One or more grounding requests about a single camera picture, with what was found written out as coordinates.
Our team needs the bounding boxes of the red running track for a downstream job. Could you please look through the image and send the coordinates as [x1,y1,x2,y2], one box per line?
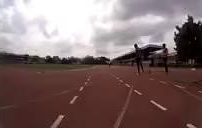
[0,65,202,128]

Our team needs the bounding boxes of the distant row of trees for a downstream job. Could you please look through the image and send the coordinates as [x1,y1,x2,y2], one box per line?
[22,54,111,65]

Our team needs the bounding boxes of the person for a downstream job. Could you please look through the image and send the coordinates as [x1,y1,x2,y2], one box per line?
[133,43,145,75]
[161,43,170,74]

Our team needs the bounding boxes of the grandstand building with roof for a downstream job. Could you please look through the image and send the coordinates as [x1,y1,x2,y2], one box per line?
[111,43,179,66]

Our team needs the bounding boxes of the green grass field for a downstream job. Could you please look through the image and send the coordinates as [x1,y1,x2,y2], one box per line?
[0,63,94,71]

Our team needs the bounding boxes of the dark tall trees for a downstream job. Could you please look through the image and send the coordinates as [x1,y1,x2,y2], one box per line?
[173,3,202,66]

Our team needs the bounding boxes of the low long building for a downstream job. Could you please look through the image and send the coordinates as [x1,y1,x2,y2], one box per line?
[0,49,32,65]

